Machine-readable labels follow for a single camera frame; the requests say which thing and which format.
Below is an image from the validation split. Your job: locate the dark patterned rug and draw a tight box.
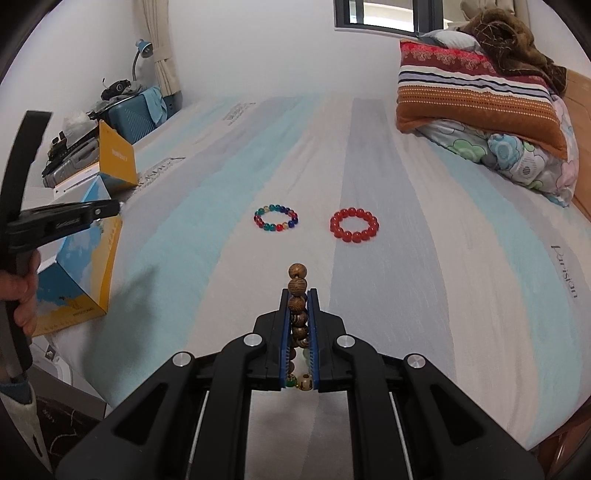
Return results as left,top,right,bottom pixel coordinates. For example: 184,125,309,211
28,392,109,467

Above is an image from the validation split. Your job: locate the brown blanket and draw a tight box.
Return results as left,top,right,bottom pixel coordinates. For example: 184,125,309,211
462,8,568,95

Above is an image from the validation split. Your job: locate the teal suitcase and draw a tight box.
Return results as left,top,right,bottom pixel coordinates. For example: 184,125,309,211
104,88,167,146

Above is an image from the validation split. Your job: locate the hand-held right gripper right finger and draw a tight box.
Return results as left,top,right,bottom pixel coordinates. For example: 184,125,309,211
308,288,546,480

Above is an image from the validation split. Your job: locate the brown wooden bead bracelet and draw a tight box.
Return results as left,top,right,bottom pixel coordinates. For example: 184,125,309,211
285,263,315,393

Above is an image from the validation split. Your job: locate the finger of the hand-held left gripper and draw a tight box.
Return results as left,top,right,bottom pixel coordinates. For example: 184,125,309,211
18,198,122,243
0,110,53,222

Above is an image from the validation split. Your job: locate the person's left hand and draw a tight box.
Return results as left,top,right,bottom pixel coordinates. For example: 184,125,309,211
0,251,42,337

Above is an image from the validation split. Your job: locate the striped orange pillow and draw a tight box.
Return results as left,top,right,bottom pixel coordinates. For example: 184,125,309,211
396,39,568,160

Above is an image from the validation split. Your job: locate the dark framed window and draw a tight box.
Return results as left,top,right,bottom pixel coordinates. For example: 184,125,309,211
333,0,446,35

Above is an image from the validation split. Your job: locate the white plastic cabinet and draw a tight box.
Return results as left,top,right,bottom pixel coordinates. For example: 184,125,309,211
32,335,109,409

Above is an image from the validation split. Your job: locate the floral quilt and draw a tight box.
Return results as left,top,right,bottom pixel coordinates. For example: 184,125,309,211
416,95,580,208

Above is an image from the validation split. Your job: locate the white grey cloth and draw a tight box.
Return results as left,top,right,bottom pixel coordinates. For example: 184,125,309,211
0,374,52,474

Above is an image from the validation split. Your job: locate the red bead bracelet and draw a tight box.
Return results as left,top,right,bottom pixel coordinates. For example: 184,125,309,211
329,208,380,244

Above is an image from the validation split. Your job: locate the multicolour bead bracelet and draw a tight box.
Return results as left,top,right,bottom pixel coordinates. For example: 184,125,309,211
253,203,299,233

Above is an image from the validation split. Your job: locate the blue desk lamp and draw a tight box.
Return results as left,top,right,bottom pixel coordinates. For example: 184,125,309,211
131,39,154,84

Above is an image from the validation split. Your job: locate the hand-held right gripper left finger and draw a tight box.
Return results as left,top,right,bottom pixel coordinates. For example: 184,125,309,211
55,288,291,480

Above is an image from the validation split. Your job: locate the striped bed mattress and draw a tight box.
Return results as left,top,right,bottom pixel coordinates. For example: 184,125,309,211
85,95,591,450

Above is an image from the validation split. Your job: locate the blue yellow cardboard box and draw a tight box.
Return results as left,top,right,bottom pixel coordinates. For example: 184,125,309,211
32,120,139,336

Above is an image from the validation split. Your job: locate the white plastic bag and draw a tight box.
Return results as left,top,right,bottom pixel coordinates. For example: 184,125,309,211
62,111,95,137

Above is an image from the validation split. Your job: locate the grey pillow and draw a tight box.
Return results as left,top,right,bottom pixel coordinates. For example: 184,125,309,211
418,28,481,51

